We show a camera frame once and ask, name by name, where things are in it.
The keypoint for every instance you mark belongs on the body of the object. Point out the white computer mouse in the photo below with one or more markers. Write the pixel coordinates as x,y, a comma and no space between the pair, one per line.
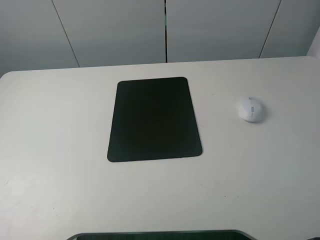
251,110

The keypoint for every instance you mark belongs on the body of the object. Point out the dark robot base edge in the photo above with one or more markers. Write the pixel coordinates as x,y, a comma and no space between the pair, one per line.
166,235

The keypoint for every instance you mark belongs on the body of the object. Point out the black rectangular mouse pad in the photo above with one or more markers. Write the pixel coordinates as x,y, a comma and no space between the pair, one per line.
153,119

